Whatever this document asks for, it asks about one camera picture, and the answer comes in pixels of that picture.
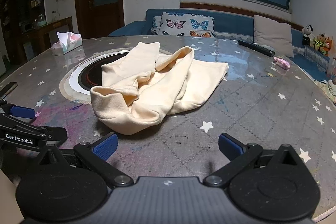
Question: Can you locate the beige cushion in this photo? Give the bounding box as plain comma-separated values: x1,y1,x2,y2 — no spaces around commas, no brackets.
253,15,294,57

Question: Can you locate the pink small toy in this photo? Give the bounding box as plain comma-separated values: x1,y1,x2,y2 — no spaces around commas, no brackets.
273,57,290,71

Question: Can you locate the cream sweatshirt garment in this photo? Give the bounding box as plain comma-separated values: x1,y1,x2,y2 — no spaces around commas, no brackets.
91,42,229,135

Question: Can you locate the black remote control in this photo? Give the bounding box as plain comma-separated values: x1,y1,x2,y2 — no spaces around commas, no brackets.
238,40,275,57

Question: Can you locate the round induction cooktop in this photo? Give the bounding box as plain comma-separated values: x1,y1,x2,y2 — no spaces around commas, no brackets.
59,48,132,105

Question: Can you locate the blue sofa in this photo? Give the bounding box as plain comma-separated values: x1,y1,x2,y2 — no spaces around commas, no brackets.
109,9,329,82

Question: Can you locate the grey star tablecloth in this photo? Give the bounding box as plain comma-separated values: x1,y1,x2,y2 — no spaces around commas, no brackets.
1,36,335,218

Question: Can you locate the butterfly print cushion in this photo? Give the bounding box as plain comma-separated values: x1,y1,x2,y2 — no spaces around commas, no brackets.
158,12,215,38

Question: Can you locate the dark wooden side table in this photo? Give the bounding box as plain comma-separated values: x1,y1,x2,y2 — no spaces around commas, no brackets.
29,16,74,54

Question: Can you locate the tissue box with tissues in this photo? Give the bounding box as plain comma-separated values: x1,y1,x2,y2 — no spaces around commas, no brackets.
52,32,83,56

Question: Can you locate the panda plush toy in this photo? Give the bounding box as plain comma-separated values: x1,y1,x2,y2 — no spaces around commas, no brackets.
302,25,315,46

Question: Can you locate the dark shelf cabinet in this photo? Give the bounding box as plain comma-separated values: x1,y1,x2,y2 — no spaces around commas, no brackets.
1,0,45,64

